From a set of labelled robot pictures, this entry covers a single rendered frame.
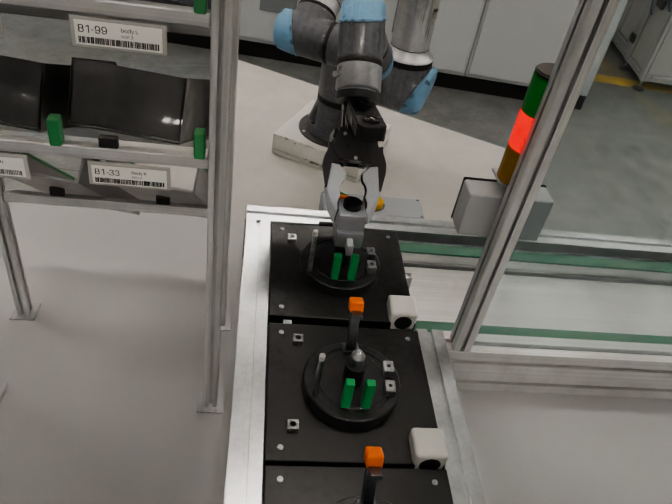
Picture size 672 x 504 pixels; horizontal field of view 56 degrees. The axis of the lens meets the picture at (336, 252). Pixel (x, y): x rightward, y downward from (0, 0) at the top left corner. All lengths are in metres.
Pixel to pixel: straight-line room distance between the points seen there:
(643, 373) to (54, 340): 0.99
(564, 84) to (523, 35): 3.38
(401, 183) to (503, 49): 2.68
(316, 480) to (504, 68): 3.60
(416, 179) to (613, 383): 0.69
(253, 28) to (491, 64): 1.48
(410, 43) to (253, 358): 0.79
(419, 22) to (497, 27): 2.70
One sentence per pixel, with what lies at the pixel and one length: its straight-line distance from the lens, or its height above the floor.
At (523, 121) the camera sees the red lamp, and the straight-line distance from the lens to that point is 0.84.
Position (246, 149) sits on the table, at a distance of 1.60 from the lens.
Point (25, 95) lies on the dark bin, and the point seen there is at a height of 1.34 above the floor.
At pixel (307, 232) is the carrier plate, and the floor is 0.97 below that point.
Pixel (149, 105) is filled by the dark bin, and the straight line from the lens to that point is 0.76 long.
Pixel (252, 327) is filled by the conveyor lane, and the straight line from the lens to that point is 1.01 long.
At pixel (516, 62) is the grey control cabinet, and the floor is 0.25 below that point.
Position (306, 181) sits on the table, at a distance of 1.51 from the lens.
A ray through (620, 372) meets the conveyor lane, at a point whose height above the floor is 0.93.
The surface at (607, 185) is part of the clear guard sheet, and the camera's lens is 0.91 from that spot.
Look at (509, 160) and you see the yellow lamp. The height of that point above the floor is 1.29.
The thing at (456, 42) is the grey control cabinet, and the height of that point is 0.31.
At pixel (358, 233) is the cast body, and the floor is 1.08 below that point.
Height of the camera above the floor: 1.70
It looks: 40 degrees down
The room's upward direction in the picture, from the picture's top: 11 degrees clockwise
